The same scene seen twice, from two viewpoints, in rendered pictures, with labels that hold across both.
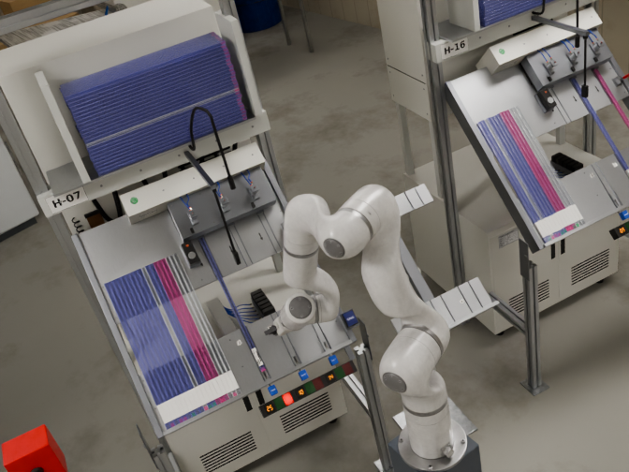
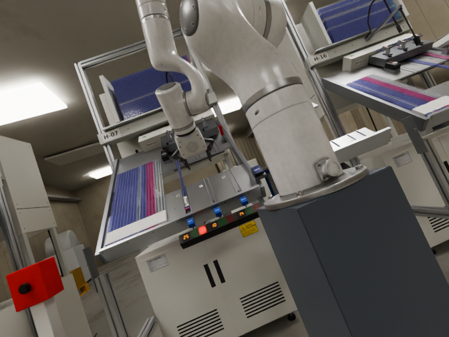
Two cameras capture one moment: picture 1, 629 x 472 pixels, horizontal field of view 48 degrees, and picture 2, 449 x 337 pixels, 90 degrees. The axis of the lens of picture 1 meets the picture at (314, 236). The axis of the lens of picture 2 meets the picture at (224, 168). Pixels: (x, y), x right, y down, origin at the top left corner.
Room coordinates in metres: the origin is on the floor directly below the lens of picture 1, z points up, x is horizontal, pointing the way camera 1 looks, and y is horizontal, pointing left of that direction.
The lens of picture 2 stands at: (0.84, -0.14, 0.76)
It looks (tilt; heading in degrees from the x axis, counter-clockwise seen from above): 5 degrees up; 13
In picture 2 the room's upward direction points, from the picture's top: 22 degrees counter-clockwise
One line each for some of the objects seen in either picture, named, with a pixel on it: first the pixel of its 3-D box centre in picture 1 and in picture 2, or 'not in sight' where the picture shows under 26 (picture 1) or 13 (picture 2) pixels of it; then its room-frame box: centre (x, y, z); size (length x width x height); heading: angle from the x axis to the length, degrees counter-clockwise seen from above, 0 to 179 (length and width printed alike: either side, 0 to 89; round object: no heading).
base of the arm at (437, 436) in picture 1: (428, 421); (292, 145); (1.28, -0.18, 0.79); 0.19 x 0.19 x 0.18
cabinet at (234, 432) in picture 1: (230, 361); (219, 267); (2.25, 0.47, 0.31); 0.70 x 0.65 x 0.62; 107
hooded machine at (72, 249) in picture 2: not in sight; (68, 260); (4.93, 5.05, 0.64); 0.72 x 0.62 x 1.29; 27
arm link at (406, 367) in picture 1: (413, 375); (238, 47); (1.26, -0.16, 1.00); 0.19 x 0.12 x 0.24; 139
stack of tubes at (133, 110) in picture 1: (156, 102); (158, 91); (2.15, 0.38, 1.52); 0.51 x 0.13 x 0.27; 107
